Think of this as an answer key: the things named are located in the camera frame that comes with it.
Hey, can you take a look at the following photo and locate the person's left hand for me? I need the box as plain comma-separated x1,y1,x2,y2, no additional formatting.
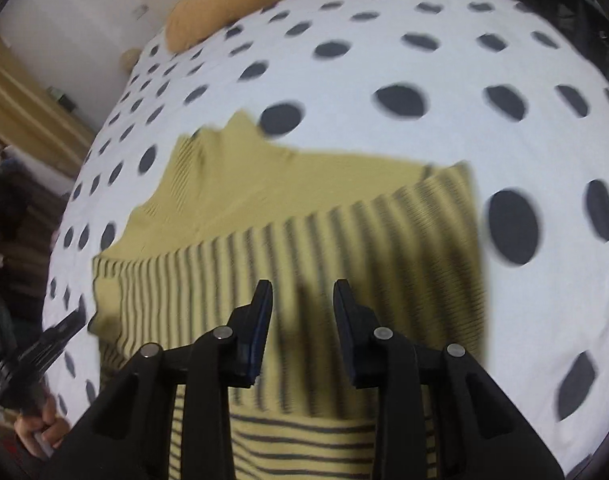
13,394,71,459

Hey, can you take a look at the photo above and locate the white polka dot bed cover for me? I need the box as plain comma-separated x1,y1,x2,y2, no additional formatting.
42,0,609,478

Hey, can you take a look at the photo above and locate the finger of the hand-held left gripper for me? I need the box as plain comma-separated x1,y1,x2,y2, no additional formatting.
40,308,86,348

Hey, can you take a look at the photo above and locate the dark object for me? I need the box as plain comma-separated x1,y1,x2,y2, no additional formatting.
459,0,609,78

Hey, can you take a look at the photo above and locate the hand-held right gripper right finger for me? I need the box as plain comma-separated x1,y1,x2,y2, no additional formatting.
333,279,565,480

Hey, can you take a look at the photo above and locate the orange pillow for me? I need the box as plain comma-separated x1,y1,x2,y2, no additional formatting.
164,0,380,53

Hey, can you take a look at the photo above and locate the yellow striped knit sweater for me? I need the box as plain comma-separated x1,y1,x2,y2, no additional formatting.
87,109,488,480

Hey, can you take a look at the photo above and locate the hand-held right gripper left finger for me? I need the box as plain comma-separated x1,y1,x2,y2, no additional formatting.
39,279,274,480

